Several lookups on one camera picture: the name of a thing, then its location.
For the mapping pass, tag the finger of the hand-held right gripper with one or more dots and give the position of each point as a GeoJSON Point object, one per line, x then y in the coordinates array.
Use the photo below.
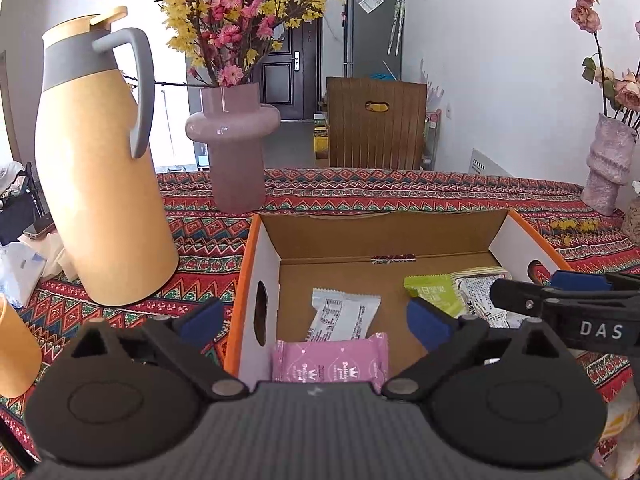
{"type": "Point", "coordinates": [580, 281]}
{"type": "Point", "coordinates": [520, 297]}

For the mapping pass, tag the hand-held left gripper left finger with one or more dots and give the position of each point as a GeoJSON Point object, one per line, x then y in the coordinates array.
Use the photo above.
{"type": "Point", "coordinates": [202, 322]}

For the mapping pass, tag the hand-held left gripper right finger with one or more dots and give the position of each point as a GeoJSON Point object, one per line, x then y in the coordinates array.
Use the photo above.
{"type": "Point", "coordinates": [430, 322]}

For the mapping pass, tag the bright green snack packet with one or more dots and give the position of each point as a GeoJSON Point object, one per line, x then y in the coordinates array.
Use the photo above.
{"type": "Point", "coordinates": [430, 290]}

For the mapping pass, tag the pale green snack packet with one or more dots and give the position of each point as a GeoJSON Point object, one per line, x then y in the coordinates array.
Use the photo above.
{"type": "Point", "coordinates": [477, 295]}

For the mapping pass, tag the white table-print snack packet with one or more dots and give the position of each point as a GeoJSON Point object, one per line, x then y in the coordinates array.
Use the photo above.
{"type": "Point", "coordinates": [345, 312]}

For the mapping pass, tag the pink snack packet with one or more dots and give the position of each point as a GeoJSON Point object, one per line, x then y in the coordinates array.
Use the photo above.
{"type": "Point", "coordinates": [330, 360]}

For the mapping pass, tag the red orange cardboard box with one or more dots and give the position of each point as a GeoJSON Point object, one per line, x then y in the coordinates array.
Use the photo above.
{"type": "Point", "coordinates": [350, 240]}

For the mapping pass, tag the fallen yellow petals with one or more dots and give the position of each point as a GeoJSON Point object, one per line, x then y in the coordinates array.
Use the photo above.
{"type": "Point", "coordinates": [575, 227]}

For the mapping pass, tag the glass jar of oats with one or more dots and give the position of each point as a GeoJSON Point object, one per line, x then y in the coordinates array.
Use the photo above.
{"type": "Point", "coordinates": [632, 220]}

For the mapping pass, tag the pale yellow plastic bag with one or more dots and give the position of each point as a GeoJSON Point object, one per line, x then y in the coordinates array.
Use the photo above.
{"type": "Point", "coordinates": [622, 435]}

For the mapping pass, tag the textured pink vase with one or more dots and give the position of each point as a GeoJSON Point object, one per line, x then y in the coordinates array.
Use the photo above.
{"type": "Point", "coordinates": [607, 165]}

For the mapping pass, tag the beige crumpled cloth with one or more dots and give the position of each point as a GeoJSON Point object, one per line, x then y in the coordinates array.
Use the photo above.
{"type": "Point", "coordinates": [57, 260]}

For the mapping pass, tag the yellow ceramic mug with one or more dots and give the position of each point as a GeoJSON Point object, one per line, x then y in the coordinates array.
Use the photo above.
{"type": "Point", "coordinates": [17, 350]}

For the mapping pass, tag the white plastic bag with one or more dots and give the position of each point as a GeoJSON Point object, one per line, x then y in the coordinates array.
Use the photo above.
{"type": "Point", "coordinates": [20, 275]}

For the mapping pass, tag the brown wooden chair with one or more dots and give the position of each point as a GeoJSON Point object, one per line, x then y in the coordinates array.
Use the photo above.
{"type": "Point", "coordinates": [375, 135]}

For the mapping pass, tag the dried pink roses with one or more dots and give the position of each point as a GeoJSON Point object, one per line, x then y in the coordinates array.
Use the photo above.
{"type": "Point", "coordinates": [625, 90]}

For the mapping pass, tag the black bag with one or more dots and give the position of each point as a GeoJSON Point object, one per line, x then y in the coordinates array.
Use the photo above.
{"type": "Point", "coordinates": [20, 210]}

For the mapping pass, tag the dark brown door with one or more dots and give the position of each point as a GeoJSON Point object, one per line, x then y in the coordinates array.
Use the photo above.
{"type": "Point", "coordinates": [287, 85]}

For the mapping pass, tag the grey refrigerator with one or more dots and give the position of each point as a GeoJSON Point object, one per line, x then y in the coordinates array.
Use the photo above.
{"type": "Point", "coordinates": [370, 45]}

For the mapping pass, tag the white folded umbrella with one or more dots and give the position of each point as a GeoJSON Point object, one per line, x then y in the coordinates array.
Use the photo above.
{"type": "Point", "coordinates": [397, 20]}

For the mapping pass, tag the pink and yellow blossom branches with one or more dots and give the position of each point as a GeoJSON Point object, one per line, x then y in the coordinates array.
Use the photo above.
{"type": "Point", "coordinates": [235, 15]}

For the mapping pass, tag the paper sheet on refrigerator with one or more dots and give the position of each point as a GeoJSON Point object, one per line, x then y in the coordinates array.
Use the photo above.
{"type": "Point", "coordinates": [371, 1]}

